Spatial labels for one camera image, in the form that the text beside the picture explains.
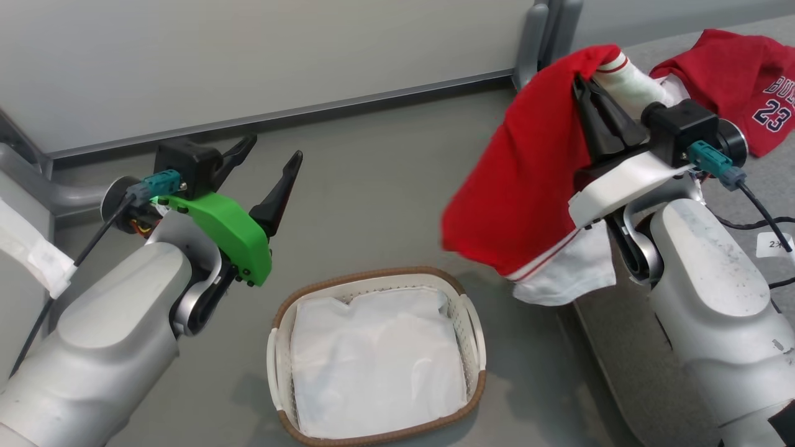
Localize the grey partition post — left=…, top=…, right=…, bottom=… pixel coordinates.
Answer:
left=512, top=0, right=584, bottom=91

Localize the white cloth wrap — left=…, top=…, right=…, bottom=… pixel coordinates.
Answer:
left=0, top=199, right=78, bottom=299

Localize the teal left camera connector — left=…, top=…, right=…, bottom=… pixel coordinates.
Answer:
left=127, top=171, right=182, bottom=202

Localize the teal camera connector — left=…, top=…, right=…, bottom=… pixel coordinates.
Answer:
left=127, top=171, right=182, bottom=202
left=688, top=140, right=746, bottom=190

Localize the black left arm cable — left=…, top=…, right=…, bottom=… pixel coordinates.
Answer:
left=9, top=192, right=137, bottom=376

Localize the grey metal frame foot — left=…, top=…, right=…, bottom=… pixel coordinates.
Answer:
left=0, top=109, right=119, bottom=218

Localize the thin black cable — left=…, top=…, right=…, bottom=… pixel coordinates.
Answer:
left=714, top=214, right=795, bottom=232

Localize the white laundry basket woven rim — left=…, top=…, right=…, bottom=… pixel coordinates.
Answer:
left=267, top=267, right=487, bottom=446

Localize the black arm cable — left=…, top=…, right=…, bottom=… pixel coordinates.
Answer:
left=736, top=180, right=795, bottom=252
left=9, top=192, right=137, bottom=376

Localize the red and white garment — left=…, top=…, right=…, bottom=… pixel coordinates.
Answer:
left=441, top=43, right=690, bottom=306

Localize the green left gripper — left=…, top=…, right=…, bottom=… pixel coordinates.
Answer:
left=152, top=135, right=304, bottom=287

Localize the white cloth basket liner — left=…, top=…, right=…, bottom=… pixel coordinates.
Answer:
left=291, top=286, right=468, bottom=440

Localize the teal right camera connector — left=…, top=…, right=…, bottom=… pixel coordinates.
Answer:
left=688, top=140, right=746, bottom=190

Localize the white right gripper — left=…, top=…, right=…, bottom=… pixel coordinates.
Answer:
left=568, top=74, right=697, bottom=229

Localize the red Bulls 23 jersey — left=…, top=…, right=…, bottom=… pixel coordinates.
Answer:
left=649, top=29, right=795, bottom=157

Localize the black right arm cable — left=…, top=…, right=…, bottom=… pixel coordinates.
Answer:
left=736, top=180, right=795, bottom=252

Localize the grey baseboard rail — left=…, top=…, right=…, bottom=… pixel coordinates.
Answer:
left=43, top=68, right=519, bottom=162

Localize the white paper label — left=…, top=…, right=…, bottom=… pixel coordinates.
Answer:
left=756, top=233, right=794, bottom=258

